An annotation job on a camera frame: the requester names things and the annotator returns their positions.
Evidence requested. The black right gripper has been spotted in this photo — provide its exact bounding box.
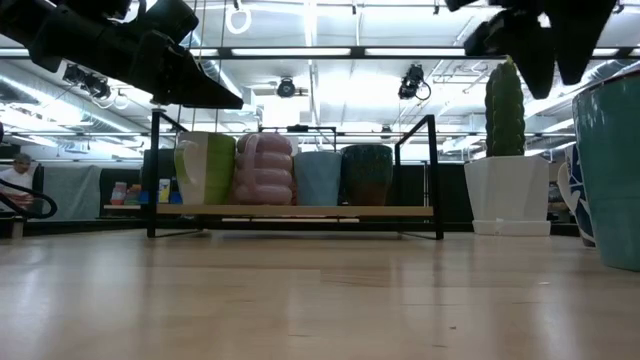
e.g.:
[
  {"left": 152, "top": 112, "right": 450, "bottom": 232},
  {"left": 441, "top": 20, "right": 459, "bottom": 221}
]
[{"left": 444, "top": 0, "right": 619, "bottom": 100}]

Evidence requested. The green and white mug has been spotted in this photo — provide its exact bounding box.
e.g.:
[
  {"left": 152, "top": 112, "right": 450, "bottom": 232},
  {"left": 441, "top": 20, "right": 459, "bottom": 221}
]
[{"left": 173, "top": 130, "right": 237, "bottom": 206}]

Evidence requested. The light blue mug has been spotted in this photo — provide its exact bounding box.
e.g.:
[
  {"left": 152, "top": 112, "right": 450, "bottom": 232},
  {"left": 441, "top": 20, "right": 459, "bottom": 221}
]
[{"left": 292, "top": 150, "right": 344, "bottom": 207}]

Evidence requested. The black looped cable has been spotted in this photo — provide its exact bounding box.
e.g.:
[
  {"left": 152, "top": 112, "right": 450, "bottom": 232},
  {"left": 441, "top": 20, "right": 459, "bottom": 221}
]
[{"left": 0, "top": 178, "right": 58, "bottom": 220}]

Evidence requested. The black overhead frame bar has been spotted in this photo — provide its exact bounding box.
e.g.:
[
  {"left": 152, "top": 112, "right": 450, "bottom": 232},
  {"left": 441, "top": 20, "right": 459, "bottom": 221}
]
[{"left": 0, "top": 46, "right": 640, "bottom": 60}]

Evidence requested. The speckled teal brown mug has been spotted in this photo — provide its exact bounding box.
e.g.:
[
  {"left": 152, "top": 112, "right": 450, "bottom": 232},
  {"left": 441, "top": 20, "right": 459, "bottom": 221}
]
[{"left": 340, "top": 144, "right": 395, "bottom": 207}]

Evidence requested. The silver ceiling duct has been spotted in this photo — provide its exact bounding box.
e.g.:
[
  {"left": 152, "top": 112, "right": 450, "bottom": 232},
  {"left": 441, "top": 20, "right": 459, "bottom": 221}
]
[{"left": 184, "top": 29, "right": 246, "bottom": 101}]

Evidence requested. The pink ribbed mug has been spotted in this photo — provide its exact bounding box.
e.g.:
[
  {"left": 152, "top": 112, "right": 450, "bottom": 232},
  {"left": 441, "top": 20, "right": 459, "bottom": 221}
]
[{"left": 230, "top": 132, "right": 296, "bottom": 206}]

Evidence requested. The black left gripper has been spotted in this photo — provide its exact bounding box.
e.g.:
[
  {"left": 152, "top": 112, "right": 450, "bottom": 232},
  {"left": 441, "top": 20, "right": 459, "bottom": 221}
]
[{"left": 27, "top": 0, "right": 245, "bottom": 110}]

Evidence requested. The white cable loop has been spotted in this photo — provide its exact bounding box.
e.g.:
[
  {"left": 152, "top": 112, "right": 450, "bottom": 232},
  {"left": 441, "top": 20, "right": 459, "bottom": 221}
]
[{"left": 224, "top": 2, "right": 253, "bottom": 35}]

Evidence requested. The grey partition panel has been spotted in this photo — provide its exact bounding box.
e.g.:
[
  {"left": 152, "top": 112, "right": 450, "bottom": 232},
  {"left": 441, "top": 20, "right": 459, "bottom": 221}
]
[{"left": 42, "top": 164, "right": 104, "bottom": 221}]

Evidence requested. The green cactus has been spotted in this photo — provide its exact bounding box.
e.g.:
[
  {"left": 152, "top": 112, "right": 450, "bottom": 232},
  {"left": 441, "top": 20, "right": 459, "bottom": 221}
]
[{"left": 484, "top": 56, "right": 526, "bottom": 157}]

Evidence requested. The person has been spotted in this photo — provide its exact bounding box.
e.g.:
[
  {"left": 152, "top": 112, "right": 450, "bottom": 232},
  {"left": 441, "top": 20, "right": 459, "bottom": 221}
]
[{"left": 0, "top": 153, "right": 35, "bottom": 211}]

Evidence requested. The blue and white patterned mug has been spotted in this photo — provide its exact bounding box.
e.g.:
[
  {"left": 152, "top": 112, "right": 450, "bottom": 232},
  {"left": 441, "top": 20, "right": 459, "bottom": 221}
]
[{"left": 557, "top": 143, "right": 596, "bottom": 248}]

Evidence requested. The white plant pot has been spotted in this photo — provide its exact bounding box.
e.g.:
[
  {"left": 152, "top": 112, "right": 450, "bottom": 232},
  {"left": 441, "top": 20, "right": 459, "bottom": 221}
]
[{"left": 463, "top": 154, "right": 550, "bottom": 224}]

